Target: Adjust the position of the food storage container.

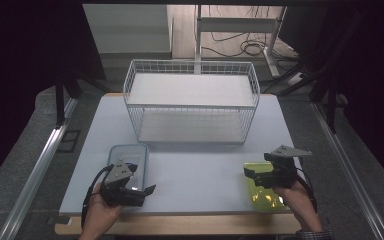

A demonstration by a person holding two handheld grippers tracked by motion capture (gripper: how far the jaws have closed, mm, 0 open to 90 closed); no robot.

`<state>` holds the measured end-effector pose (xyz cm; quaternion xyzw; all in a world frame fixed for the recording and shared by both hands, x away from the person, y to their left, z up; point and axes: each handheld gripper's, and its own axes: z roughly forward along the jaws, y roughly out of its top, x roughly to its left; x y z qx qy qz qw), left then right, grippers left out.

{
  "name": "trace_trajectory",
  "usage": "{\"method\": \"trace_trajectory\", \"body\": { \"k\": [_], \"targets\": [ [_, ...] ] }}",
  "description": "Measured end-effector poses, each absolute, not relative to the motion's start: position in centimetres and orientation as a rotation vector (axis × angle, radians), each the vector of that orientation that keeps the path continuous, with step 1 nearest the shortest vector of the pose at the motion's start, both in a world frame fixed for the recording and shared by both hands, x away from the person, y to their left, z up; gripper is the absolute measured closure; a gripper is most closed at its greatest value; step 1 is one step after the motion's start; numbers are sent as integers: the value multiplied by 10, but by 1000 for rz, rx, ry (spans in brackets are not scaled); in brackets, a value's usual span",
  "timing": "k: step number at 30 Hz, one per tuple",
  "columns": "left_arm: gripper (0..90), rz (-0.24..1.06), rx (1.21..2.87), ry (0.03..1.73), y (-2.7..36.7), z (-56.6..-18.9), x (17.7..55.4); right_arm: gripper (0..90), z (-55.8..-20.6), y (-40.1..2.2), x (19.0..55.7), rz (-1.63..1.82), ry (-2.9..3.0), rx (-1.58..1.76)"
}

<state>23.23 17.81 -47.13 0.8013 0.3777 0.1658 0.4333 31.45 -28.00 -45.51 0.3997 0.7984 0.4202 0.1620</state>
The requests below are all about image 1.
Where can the person's left hand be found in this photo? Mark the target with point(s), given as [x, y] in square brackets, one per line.
[100, 213]

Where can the person's right hand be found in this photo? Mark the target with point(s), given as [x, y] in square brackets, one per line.
[296, 203]

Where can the white power strip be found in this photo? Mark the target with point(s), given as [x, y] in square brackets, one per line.
[296, 79]

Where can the blue lid plastic container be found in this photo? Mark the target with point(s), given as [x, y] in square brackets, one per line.
[130, 155]

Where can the green lid plastic container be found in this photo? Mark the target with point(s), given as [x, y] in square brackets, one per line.
[265, 200]

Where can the black stand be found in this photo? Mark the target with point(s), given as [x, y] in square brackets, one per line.
[60, 106]
[330, 100]

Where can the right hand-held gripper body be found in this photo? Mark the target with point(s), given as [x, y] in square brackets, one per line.
[284, 171]

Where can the white metal desk frame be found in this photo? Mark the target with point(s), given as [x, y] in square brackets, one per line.
[236, 24]

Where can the metal rail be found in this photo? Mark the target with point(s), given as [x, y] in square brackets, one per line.
[350, 173]
[36, 173]

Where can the dark curtain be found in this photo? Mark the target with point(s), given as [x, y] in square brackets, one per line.
[373, 83]
[16, 83]

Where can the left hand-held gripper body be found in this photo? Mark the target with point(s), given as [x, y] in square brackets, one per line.
[118, 196]

